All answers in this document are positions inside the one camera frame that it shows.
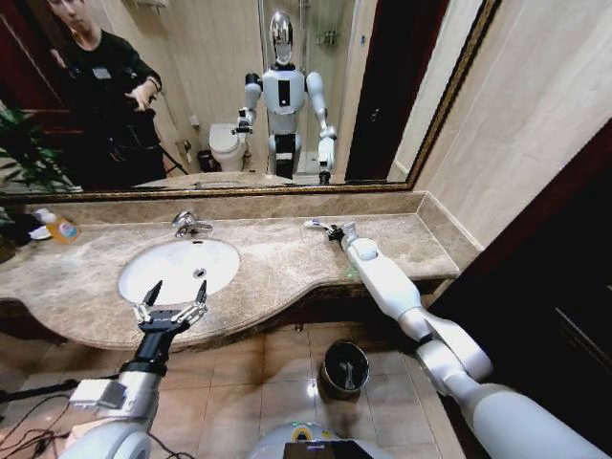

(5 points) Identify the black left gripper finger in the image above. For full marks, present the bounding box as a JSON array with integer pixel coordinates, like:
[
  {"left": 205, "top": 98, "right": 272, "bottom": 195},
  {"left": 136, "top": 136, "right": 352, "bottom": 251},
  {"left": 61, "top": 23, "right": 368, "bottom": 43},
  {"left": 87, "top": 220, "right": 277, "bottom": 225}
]
[
  {"left": 132, "top": 280, "right": 164, "bottom": 324},
  {"left": 176, "top": 279, "right": 209, "bottom": 325}
]

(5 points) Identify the gold framed wall mirror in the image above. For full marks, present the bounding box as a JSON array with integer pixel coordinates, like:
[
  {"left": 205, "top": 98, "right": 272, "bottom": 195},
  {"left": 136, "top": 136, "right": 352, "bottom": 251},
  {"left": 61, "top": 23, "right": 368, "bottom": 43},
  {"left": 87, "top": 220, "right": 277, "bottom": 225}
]
[{"left": 0, "top": 0, "right": 502, "bottom": 206}]

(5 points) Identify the white oval sink basin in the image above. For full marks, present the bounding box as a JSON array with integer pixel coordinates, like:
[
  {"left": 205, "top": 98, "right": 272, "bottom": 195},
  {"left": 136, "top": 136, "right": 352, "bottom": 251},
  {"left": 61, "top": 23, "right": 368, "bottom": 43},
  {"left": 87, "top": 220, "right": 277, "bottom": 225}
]
[{"left": 118, "top": 238, "right": 241, "bottom": 307}]

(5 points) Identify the person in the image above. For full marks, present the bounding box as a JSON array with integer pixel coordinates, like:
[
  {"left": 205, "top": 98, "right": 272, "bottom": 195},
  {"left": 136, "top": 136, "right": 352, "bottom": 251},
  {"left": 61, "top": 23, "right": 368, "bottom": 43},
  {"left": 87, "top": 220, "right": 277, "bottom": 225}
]
[{"left": 45, "top": 0, "right": 168, "bottom": 190}]

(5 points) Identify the thin red black cable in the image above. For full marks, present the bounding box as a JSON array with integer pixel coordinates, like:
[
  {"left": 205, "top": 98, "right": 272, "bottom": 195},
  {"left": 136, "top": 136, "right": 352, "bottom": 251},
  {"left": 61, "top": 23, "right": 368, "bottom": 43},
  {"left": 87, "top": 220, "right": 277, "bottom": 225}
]
[{"left": 0, "top": 394, "right": 82, "bottom": 459}]

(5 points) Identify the orange soap bottle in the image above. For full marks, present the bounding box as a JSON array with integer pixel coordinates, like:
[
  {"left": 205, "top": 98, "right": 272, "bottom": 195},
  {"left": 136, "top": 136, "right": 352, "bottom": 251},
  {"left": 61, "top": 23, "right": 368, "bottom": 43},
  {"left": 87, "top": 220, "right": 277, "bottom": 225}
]
[{"left": 35, "top": 208, "right": 80, "bottom": 246}]

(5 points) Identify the dark wooden door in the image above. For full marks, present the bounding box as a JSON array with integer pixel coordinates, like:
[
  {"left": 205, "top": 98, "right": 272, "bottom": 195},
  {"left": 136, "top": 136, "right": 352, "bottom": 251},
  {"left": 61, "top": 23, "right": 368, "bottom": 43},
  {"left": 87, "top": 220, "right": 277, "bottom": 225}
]
[{"left": 426, "top": 133, "right": 612, "bottom": 459}]

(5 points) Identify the green leafy plant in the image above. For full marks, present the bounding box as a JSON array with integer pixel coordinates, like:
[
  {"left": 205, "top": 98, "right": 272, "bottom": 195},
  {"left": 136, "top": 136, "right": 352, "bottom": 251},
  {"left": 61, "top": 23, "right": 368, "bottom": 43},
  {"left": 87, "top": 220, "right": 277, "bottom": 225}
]
[{"left": 0, "top": 105, "right": 77, "bottom": 193}]

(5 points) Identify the round dark trash bin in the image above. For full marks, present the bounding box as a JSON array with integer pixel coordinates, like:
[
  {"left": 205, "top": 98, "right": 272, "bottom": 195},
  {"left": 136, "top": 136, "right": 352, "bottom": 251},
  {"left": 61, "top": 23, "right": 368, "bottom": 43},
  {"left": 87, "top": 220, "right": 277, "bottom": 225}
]
[{"left": 318, "top": 339, "right": 371, "bottom": 396}]

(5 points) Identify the white toilet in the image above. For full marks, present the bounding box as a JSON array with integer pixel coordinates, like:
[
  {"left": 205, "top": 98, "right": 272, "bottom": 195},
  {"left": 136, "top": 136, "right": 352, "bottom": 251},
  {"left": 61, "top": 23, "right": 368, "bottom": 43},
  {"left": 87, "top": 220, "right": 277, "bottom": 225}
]
[{"left": 208, "top": 122, "right": 251, "bottom": 174}]

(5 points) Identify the thick black floor cable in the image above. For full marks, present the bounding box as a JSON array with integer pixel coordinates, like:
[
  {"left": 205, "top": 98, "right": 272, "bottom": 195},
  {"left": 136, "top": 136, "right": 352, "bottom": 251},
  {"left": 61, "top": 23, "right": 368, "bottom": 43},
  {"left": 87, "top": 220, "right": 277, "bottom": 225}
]
[{"left": 0, "top": 379, "right": 80, "bottom": 405}]

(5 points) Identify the white robot front shell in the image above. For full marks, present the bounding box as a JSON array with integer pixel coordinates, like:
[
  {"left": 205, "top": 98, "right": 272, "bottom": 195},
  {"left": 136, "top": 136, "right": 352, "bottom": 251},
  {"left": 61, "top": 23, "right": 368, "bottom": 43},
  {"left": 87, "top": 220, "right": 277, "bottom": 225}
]
[{"left": 245, "top": 419, "right": 399, "bottom": 459}]

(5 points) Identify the chrome faucet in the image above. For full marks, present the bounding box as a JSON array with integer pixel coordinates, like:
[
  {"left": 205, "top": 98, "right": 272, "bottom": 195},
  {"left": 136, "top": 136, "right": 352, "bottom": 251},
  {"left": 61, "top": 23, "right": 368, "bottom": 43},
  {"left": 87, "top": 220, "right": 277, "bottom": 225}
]
[{"left": 170, "top": 209, "right": 214, "bottom": 239}]

